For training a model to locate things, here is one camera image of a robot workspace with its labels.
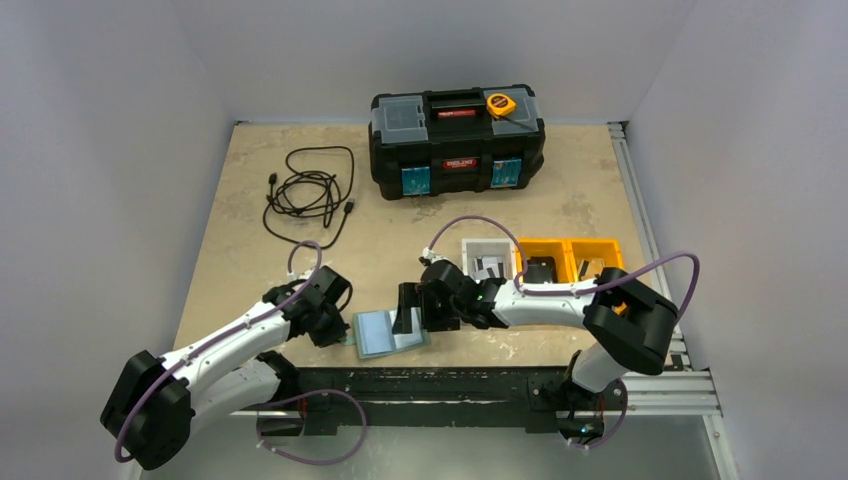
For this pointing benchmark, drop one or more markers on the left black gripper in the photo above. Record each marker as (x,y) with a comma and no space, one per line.
(334,334)

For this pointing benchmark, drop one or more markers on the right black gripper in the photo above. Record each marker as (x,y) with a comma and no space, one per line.
(419,312)

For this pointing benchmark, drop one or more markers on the teal card holder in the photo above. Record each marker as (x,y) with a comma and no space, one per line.
(373,337)

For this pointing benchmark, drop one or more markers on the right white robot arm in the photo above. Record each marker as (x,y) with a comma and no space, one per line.
(631,323)

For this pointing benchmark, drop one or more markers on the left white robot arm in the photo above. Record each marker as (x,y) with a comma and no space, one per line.
(158,402)

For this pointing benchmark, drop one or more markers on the cards in white bin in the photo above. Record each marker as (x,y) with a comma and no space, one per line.
(489,266)

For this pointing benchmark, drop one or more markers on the card in orange bin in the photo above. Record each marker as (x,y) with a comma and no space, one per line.
(589,268)

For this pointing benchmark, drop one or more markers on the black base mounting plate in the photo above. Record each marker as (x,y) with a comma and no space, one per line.
(534,399)

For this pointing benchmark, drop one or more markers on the white plastic bin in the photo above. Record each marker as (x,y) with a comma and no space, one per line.
(474,247)

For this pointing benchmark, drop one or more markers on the black item in orange bin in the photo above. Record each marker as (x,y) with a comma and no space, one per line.
(541,270)

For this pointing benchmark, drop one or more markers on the black plastic toolbox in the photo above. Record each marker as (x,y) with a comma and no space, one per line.
(438,142)

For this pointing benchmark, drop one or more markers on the orange plastic bin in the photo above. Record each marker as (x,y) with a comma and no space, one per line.
(567,251)

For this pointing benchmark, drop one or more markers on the yellow tape measure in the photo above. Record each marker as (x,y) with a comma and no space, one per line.
(500,105)

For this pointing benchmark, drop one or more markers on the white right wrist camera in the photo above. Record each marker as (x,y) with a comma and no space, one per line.
(428,257)

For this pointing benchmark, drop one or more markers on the aluminium frame rail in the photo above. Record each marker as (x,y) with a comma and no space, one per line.
(682,391)

